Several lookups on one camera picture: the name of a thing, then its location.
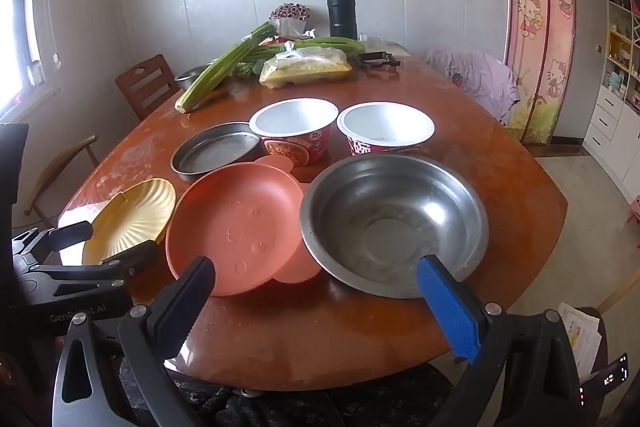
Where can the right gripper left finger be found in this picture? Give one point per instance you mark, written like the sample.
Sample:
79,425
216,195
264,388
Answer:
151,335

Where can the white shelf cabinet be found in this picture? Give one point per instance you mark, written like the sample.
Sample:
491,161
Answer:
612,137

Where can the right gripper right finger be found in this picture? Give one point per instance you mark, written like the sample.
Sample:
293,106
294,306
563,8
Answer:
530,357

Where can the pink pig-face plate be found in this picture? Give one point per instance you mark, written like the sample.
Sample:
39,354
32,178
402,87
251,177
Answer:
244,218

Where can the curved-back wooden chair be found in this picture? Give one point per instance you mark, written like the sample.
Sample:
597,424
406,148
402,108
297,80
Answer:
51,173

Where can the small steel bowl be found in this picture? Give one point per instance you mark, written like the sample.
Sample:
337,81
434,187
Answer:
186,79

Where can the red noodle cup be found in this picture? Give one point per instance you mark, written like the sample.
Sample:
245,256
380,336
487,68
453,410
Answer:
383,126
298,128

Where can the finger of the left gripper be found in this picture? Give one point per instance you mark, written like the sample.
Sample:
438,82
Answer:
35,246
121,266

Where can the hello kitty door curtain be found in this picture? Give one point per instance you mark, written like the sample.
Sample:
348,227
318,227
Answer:
539,52

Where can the brown slatted wooden chair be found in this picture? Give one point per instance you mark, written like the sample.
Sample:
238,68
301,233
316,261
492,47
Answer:
147,85

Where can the long celery bunch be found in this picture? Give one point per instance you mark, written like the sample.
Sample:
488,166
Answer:
214,73

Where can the pink toy stool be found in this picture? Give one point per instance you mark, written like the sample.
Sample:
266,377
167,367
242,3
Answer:
634,214

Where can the yellow noodles plastic bag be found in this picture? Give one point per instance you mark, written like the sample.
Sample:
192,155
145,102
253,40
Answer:
305,65

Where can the steel pan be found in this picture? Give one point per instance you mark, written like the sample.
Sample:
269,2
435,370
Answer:
214,148

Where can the large steel bowl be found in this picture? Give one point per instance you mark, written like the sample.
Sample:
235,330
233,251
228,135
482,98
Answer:
368,220

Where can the yellow shell-shaped plate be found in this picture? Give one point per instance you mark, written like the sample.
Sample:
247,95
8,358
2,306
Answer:
139,214

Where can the papers on stool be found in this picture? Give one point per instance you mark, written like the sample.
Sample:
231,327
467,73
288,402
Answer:
583,334

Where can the black thermos flask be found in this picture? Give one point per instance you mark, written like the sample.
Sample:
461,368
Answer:
342,18

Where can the pink clothes on chair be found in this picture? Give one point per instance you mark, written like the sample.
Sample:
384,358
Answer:
482,77

